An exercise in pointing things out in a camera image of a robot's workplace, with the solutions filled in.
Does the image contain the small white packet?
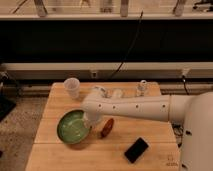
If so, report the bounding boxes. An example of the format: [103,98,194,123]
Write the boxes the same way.
[112,89,124,99]

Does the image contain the clear glass jar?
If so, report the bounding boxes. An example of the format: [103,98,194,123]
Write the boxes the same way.
[136,80,148,97]

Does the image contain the black hanging cable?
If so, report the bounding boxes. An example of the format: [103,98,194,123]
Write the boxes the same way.
[107,10,145,80]

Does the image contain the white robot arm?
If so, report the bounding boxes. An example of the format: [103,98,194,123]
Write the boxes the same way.
[81,86,213,171]

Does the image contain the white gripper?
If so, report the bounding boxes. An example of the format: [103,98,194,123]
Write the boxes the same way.
[83,113,102,128]

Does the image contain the white wall outlet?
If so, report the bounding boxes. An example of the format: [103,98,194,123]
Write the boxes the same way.
[91,71,98,79]

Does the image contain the brown oblong sweet potato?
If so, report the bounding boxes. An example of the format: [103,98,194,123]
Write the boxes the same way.
[101,118,114,138]

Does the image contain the black floor cables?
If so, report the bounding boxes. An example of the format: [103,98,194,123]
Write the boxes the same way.
[172,123,184,148]

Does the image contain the black smartphone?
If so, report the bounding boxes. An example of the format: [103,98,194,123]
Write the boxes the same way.
[124,137,149,163]

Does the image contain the green ceramic bowl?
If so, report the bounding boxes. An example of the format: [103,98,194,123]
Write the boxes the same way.
[57,110,91,144]

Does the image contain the translucent plastic cup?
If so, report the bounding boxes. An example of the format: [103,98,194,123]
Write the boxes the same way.
[64,78,80,99]

